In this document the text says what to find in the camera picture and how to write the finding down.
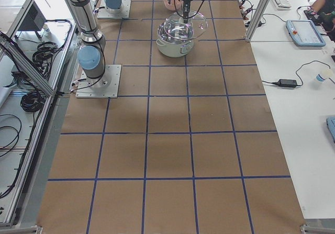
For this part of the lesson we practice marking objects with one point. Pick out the glass pot lid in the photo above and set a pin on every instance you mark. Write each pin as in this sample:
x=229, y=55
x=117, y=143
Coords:
x=193, y=22

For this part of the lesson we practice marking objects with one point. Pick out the pale green cooking pot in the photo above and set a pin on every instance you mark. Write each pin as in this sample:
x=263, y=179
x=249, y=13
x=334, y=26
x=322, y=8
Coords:
x=175, y=39

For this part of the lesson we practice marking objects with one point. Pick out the pink bowl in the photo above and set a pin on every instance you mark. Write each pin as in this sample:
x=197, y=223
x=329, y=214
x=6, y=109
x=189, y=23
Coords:
x=172, y=5

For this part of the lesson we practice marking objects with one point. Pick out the white keyboard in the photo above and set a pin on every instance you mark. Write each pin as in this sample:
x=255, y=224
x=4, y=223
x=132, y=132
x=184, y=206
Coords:
x=282, y=4

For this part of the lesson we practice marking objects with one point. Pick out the blue teach pendant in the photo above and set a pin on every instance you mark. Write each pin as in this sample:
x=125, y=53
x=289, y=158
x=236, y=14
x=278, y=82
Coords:
x=304, y=33

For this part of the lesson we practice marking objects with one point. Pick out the black power brick on table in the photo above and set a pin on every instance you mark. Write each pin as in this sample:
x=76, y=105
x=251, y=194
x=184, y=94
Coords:
x=286, y=83

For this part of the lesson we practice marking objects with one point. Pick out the person in dark shirt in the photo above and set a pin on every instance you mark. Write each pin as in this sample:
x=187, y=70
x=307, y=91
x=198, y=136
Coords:
x=326, y=7

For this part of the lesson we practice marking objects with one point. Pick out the paper cup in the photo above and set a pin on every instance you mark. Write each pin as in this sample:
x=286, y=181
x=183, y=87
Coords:
x=324, y=75

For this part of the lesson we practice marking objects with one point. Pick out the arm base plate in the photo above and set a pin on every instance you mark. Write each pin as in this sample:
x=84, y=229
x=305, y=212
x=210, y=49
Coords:
x=106, y=87
x=123, y=12

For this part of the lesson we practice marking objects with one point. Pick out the aluminium frame post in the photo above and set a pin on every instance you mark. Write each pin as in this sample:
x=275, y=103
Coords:
x=256, y=19

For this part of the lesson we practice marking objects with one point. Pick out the aluminium side frame rail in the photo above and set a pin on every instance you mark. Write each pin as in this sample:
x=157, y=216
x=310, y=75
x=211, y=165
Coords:
x=37, y=38

